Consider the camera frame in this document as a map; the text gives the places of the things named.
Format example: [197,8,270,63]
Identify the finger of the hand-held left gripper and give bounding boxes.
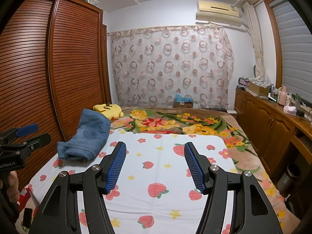
[0,133,51,157]
[0,124,39,147]

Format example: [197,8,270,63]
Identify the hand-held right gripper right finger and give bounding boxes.
[183,141,283,234]

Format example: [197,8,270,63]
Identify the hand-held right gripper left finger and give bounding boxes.
[28,141,127,234]

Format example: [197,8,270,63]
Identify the blue denim pants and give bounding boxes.
[57,108,111,162]

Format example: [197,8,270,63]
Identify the person's left hand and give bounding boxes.
[1,171,20,204]

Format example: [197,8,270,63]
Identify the white strawberry print sheet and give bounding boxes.
[28,128,239,234]

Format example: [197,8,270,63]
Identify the floral blanket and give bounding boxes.
[107,106,300,234]

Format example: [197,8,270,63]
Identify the yellow plush toy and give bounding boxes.
[93,103,124,122]

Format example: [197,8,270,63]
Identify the cardboard box with blue packets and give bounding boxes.
[174,94,194,109]

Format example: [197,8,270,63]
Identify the wooden louvered wardrobe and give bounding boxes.
[0,0,115,188]

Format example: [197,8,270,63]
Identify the wooden sideboard cabinet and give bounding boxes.
[234,86,312,195]

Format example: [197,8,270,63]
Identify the grey trash bin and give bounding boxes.
[277,163,301,192]

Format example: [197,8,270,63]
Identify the open cardboard box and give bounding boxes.
[247,78,272,97]

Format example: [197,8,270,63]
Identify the circle patterned sheer curtain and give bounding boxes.
[107,26,234,109]

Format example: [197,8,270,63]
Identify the pink thermos jug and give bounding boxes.
[278,85,288,106]

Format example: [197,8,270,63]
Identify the tied beige curtain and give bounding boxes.
[242,2,271,83]

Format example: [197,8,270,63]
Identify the beige air conditioner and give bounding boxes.
[195,0,244,27]

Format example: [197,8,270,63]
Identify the grey window blind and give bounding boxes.
[270,0,312,105]

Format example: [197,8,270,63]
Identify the wooden window frame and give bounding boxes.
[263,0,312,90]

